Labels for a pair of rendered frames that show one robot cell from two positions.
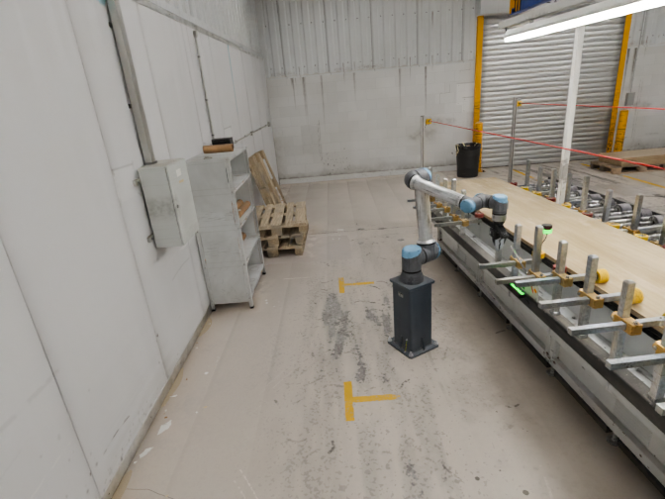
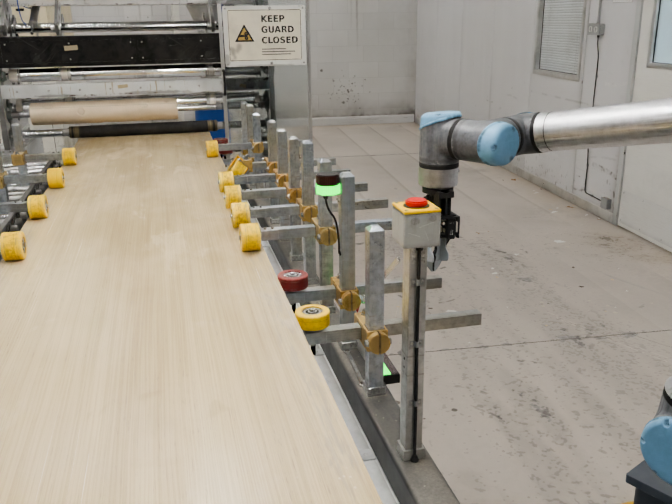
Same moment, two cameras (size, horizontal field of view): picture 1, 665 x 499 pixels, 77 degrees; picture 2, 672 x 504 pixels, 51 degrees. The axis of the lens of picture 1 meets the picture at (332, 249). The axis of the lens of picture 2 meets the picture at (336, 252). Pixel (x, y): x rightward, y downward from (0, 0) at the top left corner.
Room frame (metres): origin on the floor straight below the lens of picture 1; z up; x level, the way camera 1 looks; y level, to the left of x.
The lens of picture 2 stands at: (4.10, -1.63, 1.55)
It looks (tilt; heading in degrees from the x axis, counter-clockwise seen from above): 18 degrees down; 169
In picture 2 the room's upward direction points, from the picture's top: 1 degrees counter-clockwise
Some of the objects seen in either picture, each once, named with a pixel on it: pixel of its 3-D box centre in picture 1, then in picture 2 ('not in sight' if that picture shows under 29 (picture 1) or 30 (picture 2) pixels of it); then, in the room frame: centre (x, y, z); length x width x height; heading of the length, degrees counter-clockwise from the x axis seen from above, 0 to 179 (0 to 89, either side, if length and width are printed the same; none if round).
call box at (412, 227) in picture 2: not in sight; (415, 225); (2.91, -1.26, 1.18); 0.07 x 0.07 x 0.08; 3
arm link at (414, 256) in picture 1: (412, 257); not in sight; (3.00, -0.62, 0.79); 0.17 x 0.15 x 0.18; 124
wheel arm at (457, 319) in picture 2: (510, 263); (394, 327); (2.61, -1.21, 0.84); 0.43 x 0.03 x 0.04; 93
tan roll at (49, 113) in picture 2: not in sight; (143, 109); (-0.17, -1.95, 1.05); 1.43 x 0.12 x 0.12; 93
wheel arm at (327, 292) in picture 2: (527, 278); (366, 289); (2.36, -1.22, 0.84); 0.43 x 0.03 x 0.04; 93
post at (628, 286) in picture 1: (620, 326); (295, 203); (1.65, -1.31, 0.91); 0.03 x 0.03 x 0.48; 3
